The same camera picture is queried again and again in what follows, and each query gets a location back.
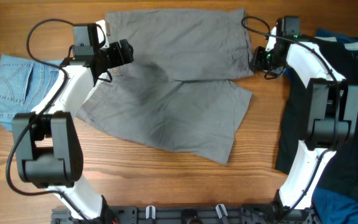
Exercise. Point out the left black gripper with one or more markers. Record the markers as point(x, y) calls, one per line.
point(119, 58)

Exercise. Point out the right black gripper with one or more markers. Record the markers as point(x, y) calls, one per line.
point(255, 65)

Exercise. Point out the grey shorts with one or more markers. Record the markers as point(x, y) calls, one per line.
point(179, 94)

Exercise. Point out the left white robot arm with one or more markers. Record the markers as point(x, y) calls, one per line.
point(46, 146)

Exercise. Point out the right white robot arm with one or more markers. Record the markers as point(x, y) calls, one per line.
point(328, 115)

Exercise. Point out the folded blue denim jeans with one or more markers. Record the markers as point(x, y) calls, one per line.
point(24, 84)

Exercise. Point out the blue garment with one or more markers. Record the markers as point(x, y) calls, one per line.
point(336, 196)

